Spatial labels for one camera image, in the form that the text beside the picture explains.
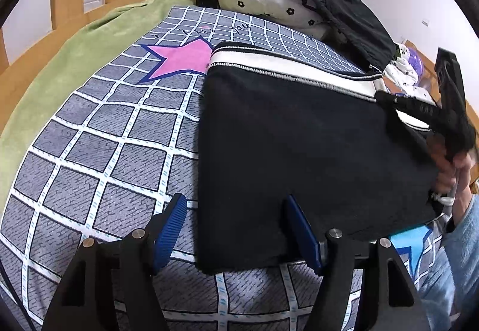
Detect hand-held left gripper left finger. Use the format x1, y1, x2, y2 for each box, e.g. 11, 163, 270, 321
41, 193, 188, 331

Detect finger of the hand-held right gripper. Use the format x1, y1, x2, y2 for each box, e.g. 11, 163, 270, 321
375, 89, 444, 126

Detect green bed sheet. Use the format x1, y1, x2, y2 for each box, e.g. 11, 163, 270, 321
0, 0, 199, 212

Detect pile of black clothes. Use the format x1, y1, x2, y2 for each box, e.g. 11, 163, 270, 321
284, 0, 397, 73

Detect grey checked star blanket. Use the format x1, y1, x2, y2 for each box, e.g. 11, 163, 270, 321
0, 5, 446, 331

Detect person's right hand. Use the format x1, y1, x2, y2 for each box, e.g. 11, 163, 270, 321
428, 133, 477, 204

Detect purple plush toy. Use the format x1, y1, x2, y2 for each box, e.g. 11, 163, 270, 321
406, 47, 425, 86

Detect black pants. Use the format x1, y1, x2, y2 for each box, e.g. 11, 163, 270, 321
196, 41, 455, 275

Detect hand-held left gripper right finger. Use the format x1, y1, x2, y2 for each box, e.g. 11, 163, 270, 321
286, 194, 431, 331

